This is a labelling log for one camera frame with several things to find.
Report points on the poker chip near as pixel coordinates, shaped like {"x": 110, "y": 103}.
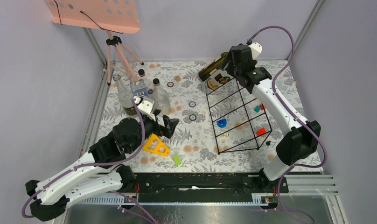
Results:
{"x": 192, "y": 117}

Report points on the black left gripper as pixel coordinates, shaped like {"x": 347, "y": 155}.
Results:
{"x": 170, "y": 126}

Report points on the clear square bottle black cap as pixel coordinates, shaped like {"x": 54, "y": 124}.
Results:
{"x": 216, "y": 79}

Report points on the clear round bottle gold label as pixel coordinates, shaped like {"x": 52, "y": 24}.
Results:
{"x": 162, "y": 98}

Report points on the red block near rack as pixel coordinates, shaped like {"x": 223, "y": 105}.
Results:
{"x": 261, "y": 131}

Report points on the black wire wine rack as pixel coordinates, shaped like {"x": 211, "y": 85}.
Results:
{"x": 233, "y": 103}

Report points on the blue square glass bottle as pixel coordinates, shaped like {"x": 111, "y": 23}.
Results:
{"x": 138, "y": 88}

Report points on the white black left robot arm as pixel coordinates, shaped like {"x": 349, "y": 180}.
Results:
{"x": 101, "y": 169}

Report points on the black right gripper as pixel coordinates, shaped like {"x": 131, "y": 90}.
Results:
{"x": 229, "y": 65}

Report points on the green flat block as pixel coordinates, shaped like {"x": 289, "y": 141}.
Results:
{"x": 177, "y": 160}

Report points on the pink music stand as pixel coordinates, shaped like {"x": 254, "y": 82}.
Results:
{"x": 112, "y": 16}

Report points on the blue arch toy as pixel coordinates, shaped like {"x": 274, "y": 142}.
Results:
{"x": 221, "y": 123}

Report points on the clear bottle blue gold emblem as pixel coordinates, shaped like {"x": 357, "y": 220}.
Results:
{"x": 148, "y": 83}

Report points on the poker chip middle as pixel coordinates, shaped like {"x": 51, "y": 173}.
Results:
{"x": 192, "y": 104}

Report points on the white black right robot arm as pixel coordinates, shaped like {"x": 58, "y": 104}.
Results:
{"x": 300, "y": 136}

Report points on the dark green wine bottle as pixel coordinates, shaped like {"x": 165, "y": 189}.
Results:
{"x": 221, "y": 63}

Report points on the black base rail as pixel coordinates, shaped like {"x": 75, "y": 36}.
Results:
{"x": 201, "y": 187}

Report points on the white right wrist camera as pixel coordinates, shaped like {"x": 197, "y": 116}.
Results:
{"x": 255, "y": 47}

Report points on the teal cube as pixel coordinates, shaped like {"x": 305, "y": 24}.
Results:
{"x": 257, "y": 108}

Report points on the clear bottle black label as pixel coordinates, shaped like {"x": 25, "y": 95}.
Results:
{"x": 125, "y": 96}

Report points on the yellow triangle frame toy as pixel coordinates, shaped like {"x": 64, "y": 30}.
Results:
{"x": 154, "y": 145}

